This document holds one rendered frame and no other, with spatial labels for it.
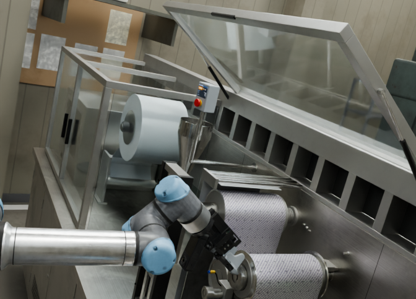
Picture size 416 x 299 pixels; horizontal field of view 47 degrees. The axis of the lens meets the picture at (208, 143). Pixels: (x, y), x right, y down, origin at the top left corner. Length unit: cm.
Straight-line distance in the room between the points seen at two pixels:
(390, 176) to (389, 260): 23
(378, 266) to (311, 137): 50
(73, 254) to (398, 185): 88
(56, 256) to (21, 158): 364
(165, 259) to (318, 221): 73
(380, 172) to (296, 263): 36
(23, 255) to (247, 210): 77
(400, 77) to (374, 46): 323
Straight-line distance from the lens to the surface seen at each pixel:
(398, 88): 365
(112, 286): 191
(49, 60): 445
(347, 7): 635
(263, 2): 545
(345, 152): 158
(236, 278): 140
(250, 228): 158
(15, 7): 407
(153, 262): 105
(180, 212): 118
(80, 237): 104
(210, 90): 173
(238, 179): 157
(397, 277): 144
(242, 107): 211
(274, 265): 142
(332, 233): 160
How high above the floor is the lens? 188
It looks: 12 degrees down
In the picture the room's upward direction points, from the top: 14 degrees clockwise
